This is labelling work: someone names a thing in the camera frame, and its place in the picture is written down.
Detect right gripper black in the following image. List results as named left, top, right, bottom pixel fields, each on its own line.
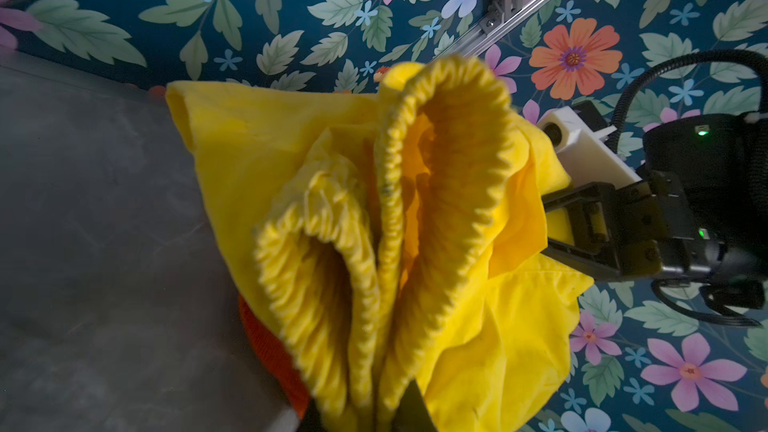
left=543, top=171, right=724, bottom=282

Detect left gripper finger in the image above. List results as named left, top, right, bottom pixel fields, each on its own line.
left=392, top=380, right=437, bottom=432

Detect orange shorts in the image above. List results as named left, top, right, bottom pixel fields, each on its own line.
left=238, top=295, right=311, bottom=420

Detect yellow shorts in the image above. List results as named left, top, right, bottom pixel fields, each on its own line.
left=166, top=56, right=592, bottom=431

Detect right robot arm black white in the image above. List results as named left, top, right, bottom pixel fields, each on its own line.
left=540, top=49, right=767, bottom=328

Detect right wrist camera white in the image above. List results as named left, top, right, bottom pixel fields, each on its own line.
left=537, top=107, right=641, bottom=189

